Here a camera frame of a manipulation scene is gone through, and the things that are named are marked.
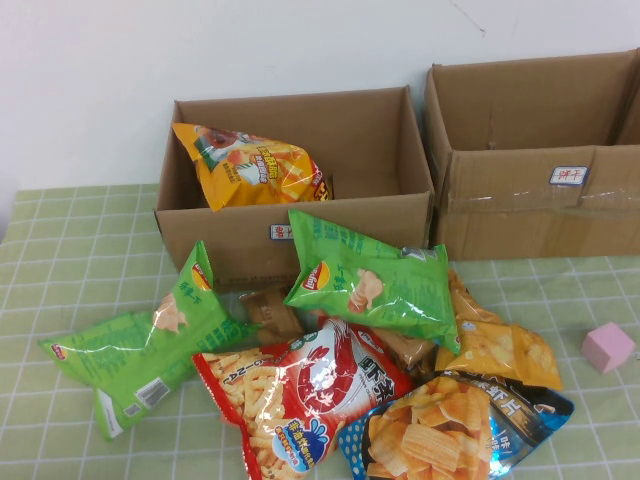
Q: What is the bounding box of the blue shrimp chip bag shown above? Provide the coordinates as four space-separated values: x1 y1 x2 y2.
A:
336 369 577 480

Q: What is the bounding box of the red shrimp stick bag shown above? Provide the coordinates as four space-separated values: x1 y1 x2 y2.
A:
191 315 416 480

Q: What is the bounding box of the large orange snack bag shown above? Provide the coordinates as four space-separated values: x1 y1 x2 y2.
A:
170 121 336 213

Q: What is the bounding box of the green chip bag with barcode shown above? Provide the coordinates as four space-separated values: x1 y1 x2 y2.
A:
37 310 202 443

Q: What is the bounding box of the taped cardboard box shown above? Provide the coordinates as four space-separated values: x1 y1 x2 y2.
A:
423 47 640 262

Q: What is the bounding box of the pink cube block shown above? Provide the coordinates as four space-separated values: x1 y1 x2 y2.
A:
580 321 638 377

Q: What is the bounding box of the green checked tablecloth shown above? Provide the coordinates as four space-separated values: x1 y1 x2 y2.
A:
0 183 640 480

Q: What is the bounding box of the large green Lay's chip bag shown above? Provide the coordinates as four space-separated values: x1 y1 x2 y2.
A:
283 209 463 358

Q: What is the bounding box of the small yellow chip bag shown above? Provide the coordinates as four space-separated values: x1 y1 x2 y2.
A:
433 318 524 375
447 268 507 327
509 324 565 392

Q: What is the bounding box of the open plain cardboard box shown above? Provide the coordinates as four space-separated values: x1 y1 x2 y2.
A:
154 85 436 294

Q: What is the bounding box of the white label with blue border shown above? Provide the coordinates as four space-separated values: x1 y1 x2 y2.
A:
549 165 590 187

